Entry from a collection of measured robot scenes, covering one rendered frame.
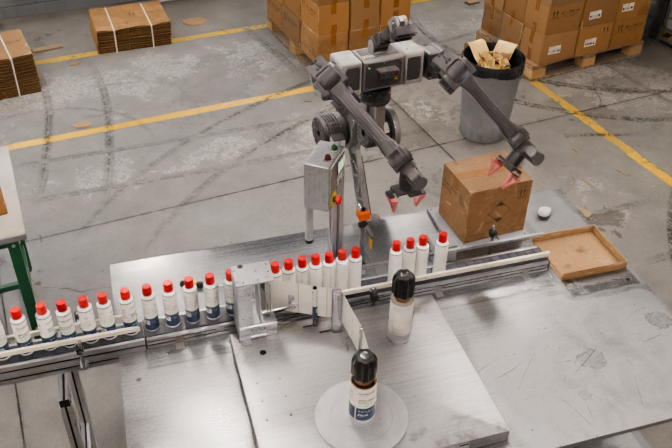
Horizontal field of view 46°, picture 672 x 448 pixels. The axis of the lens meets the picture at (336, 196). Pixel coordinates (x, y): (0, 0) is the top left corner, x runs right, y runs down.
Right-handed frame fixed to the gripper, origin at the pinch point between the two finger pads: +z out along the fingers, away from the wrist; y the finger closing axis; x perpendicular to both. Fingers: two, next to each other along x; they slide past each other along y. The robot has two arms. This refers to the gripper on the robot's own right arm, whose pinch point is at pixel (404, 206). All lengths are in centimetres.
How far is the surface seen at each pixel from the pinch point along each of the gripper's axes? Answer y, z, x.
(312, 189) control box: -36.6, -16.8, 2.7
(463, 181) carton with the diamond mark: 37.4, 9.4, 16.6
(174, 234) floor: -58, 122, 169
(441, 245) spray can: 12.8, 16.7, -8.7
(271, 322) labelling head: -59, 26, -13
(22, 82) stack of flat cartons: -120, 113, 386
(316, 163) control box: -34.7, -26.9, 3.5
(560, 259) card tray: 69, 38, -15
